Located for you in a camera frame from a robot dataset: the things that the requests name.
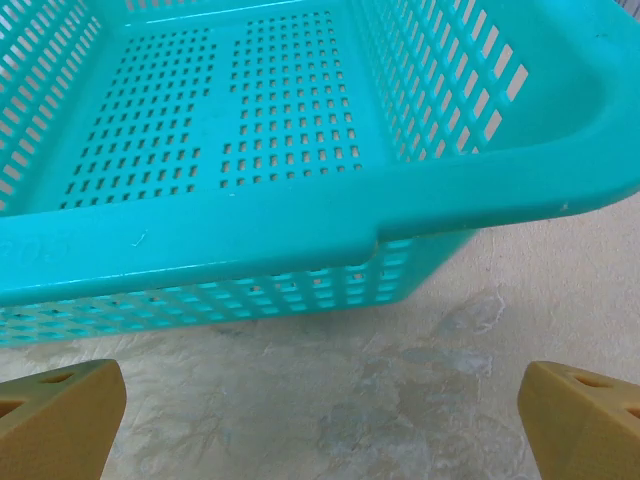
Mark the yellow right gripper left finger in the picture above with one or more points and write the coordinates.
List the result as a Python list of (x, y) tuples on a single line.
[(60, 425)]

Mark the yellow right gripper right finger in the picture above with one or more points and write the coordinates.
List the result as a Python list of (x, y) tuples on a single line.
[(585, 430)]

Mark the teal perforated plastic basket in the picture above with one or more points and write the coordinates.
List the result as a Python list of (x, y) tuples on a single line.
[(300, 225)]

